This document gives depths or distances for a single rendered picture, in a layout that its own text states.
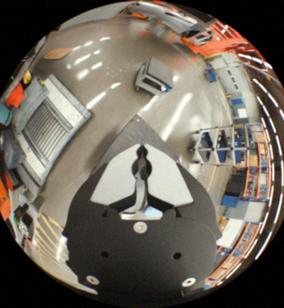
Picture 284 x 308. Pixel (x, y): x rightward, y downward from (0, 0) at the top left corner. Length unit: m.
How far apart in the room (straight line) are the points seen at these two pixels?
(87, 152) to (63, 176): 0.32
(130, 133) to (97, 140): 0.35
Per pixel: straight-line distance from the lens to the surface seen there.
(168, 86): 1.17
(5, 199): 0.73
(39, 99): 1.07
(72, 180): 0.97
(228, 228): 5.48
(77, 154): 0.94
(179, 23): 2.59
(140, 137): 0.74
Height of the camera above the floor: 0.93
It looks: 58 degrees down
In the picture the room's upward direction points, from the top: 90 degrees clockwise
